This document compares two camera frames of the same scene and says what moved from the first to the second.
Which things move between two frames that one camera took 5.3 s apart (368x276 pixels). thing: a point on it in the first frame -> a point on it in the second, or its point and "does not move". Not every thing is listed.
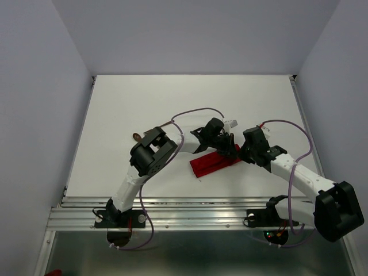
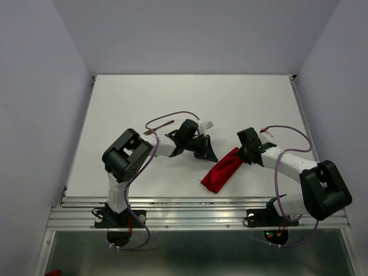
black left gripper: (229, 146) -> (206, 152)
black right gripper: (244, 157) does not move
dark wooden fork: (161, 126) does not move
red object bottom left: (55, 272) does not move
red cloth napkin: (213, 161) -> (223, 172)
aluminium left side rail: (79, 138) does not move
